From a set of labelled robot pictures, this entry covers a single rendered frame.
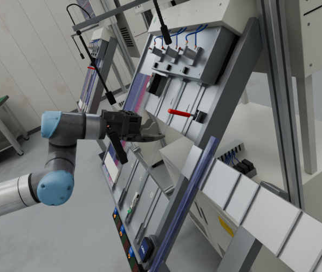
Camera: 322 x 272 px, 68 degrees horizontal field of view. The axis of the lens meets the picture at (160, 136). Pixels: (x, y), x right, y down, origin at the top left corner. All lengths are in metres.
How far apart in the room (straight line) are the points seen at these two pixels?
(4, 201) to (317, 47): 0.88
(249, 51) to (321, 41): 0.25
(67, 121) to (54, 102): 4.74
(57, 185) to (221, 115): 0.42
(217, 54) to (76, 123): 0.41
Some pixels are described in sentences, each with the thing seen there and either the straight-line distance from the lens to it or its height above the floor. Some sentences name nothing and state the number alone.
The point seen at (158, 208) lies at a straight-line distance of 0.74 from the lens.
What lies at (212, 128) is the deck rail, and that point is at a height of 1.01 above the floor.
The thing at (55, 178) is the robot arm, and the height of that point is 1.08.
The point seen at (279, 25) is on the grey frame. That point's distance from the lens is 0.65.
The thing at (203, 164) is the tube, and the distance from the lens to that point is 0.48.
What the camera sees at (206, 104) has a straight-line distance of 0.66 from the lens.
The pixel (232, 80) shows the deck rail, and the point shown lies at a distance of 0.62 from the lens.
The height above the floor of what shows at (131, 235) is 0.73.
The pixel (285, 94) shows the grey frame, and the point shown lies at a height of 1.02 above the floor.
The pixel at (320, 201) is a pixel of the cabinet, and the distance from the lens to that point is 1.14.
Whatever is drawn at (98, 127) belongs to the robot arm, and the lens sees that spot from 0.69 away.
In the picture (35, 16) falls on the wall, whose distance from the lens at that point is 5.31.
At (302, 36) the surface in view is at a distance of 0.77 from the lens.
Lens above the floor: 1.32
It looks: 27 degrees down
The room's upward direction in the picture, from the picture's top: 23 degrees counter-clockwise
